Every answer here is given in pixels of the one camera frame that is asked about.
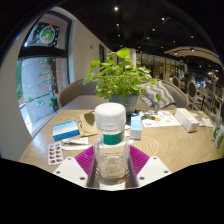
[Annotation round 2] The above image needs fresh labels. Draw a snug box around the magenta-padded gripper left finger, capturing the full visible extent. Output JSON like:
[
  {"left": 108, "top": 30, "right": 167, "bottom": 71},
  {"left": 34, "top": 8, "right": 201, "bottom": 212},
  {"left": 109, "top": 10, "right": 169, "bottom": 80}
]
[{"left": 53, "top": 145, "right": 99, "bottom": 189}]

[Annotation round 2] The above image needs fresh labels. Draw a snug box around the printed paper leaflet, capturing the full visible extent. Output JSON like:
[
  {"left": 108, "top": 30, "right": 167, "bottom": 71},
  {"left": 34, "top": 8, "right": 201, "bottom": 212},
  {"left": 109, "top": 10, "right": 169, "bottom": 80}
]
[{"left": 139, "top": 110, "right": 181, "bottom": 129}]

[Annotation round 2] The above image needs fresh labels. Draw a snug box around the clear white-capped water bottle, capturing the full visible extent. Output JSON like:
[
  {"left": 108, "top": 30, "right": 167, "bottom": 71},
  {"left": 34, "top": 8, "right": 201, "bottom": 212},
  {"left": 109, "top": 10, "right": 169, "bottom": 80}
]
[{"left": 93, "top": 102, "right": 131, "bottom": 183}]

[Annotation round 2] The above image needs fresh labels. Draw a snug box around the grey curved sofa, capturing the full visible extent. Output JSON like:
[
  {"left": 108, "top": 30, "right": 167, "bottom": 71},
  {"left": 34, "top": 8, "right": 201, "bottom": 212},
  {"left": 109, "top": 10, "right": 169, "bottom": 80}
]
[{"left": 57, "top": 78, "right": 190, "bottom": 111}]

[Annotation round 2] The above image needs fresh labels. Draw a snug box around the green potted plant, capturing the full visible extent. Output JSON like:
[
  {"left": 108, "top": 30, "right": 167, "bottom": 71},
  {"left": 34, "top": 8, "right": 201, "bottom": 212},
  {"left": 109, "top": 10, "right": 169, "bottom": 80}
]
[{"left": 82, "top": 47, "right": 162, "bottom": 113}]

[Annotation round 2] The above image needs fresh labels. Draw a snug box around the curved beige ceiling fixture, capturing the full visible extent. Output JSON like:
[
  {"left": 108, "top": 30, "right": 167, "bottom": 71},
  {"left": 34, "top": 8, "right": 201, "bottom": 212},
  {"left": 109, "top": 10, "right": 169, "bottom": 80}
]
[{"left": 164, "top": 46, "right": 224, "bottom": 63}]

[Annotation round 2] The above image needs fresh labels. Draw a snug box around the group of ceiling lights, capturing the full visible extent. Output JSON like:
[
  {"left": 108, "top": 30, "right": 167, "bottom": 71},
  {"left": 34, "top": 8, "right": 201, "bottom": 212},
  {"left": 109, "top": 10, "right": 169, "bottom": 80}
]
[{"left": 113, "top": 4, "right": 224, "bottom": 54}]

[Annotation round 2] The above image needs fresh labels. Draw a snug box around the grey chevron cushion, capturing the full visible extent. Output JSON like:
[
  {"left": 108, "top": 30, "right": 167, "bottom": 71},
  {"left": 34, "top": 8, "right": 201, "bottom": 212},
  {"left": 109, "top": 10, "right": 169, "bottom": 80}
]
[{"left": 139, "top": 80, "right": 176, "bottom": 109}]

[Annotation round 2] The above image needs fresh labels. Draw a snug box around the group of dining chairs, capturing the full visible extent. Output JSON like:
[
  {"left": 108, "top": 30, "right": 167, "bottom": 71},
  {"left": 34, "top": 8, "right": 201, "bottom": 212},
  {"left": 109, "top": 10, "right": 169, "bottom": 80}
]
[{"left": 171, "top": 75, "right": 224, "bottom": 118}]

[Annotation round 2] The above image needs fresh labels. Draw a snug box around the pill blister pack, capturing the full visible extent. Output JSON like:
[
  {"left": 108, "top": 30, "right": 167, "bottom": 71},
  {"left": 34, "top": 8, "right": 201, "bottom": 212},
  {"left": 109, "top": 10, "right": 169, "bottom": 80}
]
[{"left": 47, "top": 142, "right": 65, "bottom": 166}]

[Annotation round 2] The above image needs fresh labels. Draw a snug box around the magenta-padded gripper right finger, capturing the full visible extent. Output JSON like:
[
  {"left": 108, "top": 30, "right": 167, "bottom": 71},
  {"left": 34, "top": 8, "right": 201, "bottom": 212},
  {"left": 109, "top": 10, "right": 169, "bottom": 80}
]
[{"left": 128, "top": 145, "right": 173, "bottom": 188}]

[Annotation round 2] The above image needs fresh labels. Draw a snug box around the white tube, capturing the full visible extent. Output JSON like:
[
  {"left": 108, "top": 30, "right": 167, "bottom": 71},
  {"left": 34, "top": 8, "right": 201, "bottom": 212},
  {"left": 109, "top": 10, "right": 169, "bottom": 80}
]
[{"left": 61, "top": 136, "right": 90, "bottom": 146}]

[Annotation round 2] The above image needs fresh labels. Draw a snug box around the flat blue and white box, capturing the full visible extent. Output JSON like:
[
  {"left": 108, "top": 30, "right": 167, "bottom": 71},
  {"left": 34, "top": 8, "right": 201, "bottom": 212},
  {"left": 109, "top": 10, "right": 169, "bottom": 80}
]
[{"left": 52, "top": 119, "right": 81, "bottom": 142}]

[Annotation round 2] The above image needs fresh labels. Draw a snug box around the brown kraft paper bag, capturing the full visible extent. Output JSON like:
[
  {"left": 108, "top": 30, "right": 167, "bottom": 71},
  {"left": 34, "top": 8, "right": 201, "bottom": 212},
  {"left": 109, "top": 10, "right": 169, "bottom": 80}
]
[{"left": 78, "top": 111, "right": 98, "bottom": 138}]

